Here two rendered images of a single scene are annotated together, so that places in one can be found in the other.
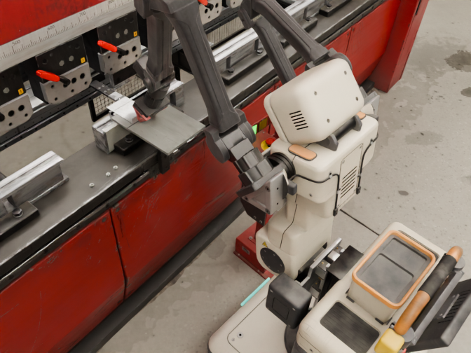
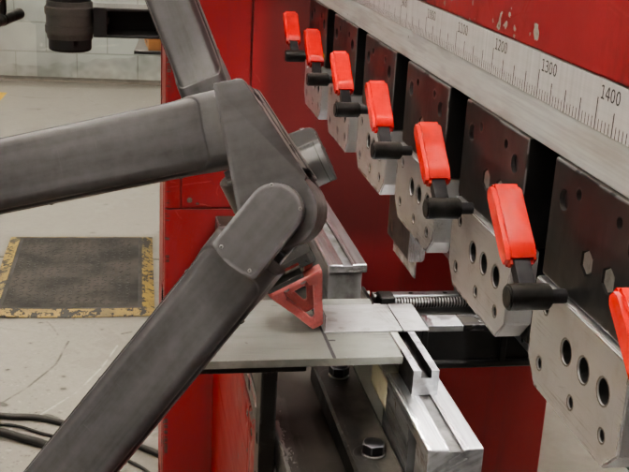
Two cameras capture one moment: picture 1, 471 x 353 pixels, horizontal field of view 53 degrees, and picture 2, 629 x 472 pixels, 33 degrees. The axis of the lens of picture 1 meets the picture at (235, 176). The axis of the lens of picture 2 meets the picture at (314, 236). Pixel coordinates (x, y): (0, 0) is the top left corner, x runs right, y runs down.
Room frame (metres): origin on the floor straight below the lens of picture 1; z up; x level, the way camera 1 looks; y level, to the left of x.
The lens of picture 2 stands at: (2.06, -0.57, 1.51)
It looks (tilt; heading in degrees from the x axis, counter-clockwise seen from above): 18 degrees down; 133
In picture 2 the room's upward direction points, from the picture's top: 3 degrees clockwise
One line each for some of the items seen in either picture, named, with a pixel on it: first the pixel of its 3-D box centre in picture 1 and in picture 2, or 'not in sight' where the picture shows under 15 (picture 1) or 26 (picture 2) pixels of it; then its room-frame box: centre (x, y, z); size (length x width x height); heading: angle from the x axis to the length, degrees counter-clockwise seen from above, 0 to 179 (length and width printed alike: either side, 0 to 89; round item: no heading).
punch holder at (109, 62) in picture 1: (111, 39); (407, 113); (1.28, 0.40, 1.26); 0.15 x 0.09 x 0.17; 144
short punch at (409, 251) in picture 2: (123, 71); (406, 226); (1.30, 0.39, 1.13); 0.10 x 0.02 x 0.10; 144
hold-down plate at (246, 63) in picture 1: (245, 65); not in sight; (1.76, -0.01, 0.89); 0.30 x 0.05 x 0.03; 144
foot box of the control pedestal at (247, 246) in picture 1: (265, 248); not in sight; (1.40, -0.17, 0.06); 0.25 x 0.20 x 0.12; 49
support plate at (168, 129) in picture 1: (158, 122); (278, 331); (1.22, 0.27, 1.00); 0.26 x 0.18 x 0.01; 54
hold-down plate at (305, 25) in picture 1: (296, 31); not in sight; (2.08, -0.24, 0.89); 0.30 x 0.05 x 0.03; 144
